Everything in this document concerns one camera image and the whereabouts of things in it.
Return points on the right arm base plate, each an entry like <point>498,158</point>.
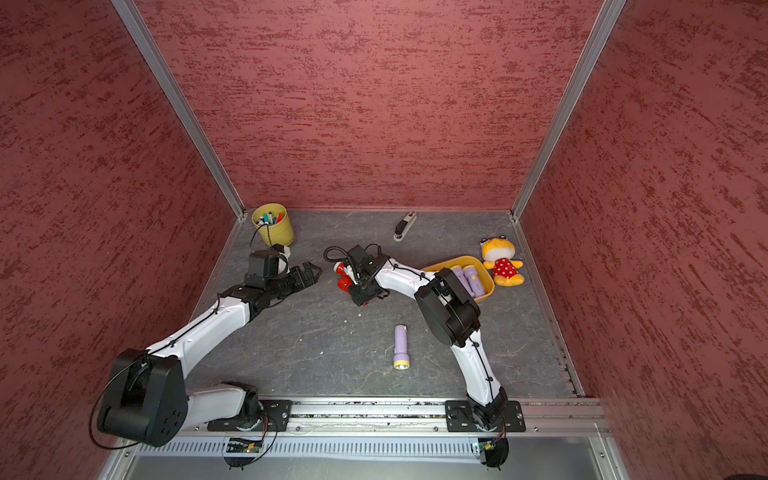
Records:
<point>463,416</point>

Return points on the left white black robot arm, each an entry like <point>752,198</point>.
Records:
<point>146,399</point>

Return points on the black beige stapler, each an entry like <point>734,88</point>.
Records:
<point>404,226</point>

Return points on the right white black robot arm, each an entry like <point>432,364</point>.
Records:
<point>450,313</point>

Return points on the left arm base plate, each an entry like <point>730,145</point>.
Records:
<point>264,415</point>

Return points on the orange plush toy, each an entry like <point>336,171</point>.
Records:
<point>498,257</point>

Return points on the aluminium front rail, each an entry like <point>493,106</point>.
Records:
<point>427,417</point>

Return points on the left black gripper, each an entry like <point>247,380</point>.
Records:
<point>311,280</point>

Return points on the markers in cup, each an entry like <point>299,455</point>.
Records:
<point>268,218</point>

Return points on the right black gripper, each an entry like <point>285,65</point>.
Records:
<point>359,298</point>

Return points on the yellow storage box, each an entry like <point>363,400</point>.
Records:
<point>463,261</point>

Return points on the red flashlight all red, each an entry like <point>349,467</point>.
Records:
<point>344,283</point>

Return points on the red flashlight white head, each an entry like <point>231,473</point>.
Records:
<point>340,268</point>

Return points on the purple flashlight front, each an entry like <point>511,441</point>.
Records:
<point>401,358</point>

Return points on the yellow pen cup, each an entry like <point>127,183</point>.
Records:
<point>282,233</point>

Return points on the purple flashlight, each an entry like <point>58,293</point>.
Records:
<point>460,274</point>
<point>401,358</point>
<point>473,277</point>

